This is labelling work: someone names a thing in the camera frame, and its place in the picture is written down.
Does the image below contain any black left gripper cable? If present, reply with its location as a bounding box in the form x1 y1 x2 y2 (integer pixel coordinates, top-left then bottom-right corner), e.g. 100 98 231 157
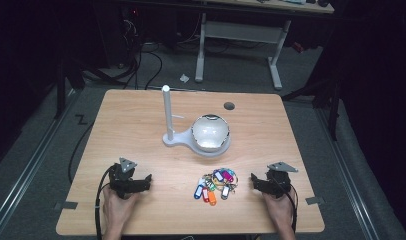
94 165 116 240

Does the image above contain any grey tape strip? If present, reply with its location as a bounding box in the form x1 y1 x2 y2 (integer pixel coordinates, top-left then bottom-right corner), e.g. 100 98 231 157
54 200 79 211
304 196 326 206

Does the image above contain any wooden desk with white frame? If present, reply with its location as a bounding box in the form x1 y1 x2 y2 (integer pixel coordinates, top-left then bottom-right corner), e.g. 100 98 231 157
194 0 336 91

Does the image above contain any person's right hand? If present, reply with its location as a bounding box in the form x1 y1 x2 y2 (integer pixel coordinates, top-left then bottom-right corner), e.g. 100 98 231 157
262 187 298 232

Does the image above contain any white stand with pole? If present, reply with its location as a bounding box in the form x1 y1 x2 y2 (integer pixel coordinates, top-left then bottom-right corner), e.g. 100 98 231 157
161 84 232 158

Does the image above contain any black metal stand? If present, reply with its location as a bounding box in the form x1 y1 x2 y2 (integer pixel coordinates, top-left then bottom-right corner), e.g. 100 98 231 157
52 19 87 120
280 33 345 142

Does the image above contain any bunch of coloured key tags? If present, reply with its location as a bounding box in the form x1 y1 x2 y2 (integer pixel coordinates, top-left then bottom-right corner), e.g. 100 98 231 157
193 167 240 207

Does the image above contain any metal floor rail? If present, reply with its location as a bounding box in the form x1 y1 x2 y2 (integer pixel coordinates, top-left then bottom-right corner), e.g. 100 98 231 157
0 89 82 234
315 108 382 240

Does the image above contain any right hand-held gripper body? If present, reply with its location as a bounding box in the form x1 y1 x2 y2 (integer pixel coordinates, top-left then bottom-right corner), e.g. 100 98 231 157
259 161 299 200

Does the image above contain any dark computer tower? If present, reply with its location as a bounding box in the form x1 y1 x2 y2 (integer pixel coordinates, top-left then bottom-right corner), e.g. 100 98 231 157
93 0 146 69

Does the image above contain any person's left hand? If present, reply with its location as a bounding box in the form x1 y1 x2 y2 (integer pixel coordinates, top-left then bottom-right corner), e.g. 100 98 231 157
102 186 139 232

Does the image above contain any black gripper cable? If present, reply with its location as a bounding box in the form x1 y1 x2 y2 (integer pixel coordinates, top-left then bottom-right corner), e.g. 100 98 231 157
274 178 299 234
94 165 116 240

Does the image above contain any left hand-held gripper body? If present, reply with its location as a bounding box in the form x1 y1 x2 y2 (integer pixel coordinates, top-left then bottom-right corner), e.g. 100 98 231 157
107 157 146 201

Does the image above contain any thin black floor cable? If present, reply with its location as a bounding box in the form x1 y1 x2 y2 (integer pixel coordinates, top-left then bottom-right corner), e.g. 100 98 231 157
67 121 96 185

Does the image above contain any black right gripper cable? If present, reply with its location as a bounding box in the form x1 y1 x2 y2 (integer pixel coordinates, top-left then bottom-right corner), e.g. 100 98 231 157
274 178 299 234

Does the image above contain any shiny metal bowl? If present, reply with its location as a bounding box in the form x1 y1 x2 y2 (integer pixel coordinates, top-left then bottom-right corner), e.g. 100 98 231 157
191 113 231 154

